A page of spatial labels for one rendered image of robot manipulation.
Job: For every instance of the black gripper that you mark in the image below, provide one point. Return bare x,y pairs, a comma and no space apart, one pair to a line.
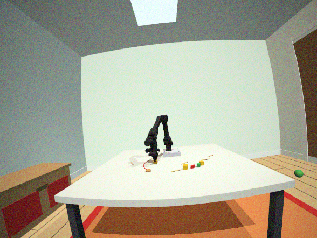
153,153

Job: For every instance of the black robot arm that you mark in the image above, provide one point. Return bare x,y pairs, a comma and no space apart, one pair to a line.
152,135

